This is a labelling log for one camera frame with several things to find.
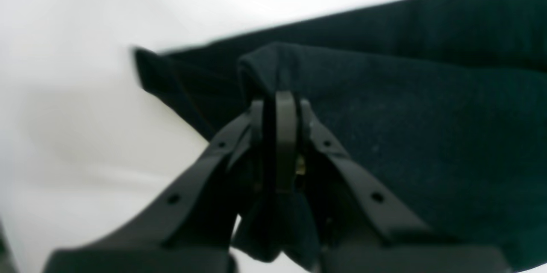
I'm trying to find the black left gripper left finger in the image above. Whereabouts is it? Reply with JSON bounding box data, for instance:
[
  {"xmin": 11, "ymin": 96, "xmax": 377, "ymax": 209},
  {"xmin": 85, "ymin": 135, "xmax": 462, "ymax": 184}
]
[{"xmin": 44, "ymin": 100, "xmax": 264, "ymax": 273}]

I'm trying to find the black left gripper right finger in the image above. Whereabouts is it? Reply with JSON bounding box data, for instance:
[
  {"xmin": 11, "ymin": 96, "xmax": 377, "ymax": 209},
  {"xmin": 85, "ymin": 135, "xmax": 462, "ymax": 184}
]
[{"xmin": 276, "ymin": 91, "xmax": 511, "ymax": 273}]

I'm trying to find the black printed T-shirt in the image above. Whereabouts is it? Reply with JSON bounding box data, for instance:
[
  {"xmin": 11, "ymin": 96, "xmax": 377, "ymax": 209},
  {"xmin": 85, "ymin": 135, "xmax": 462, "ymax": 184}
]
[{"xmin": 133, "ymin": 0, "xmax": 547, "ymax": 272}]

